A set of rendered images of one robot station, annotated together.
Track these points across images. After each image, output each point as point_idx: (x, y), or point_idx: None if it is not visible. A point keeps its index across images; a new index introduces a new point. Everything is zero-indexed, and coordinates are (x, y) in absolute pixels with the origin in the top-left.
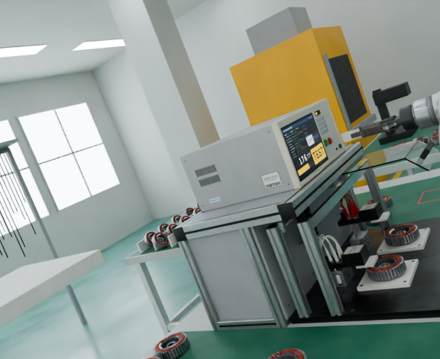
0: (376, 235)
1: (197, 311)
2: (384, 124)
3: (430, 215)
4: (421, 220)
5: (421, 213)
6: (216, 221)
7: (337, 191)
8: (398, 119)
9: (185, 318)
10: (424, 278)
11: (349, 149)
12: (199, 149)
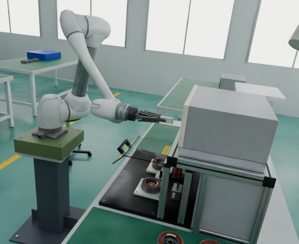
0: (168, 207)
1: (276, 190)
2: (146, 110)
3: (126, 225)
4: (135, 210)
5: (131, 234)
6: None
7: None
8: (138, 111)
9: (278, 186)
10: (145, 162)
11: (174, 144)
12: (261, 98)
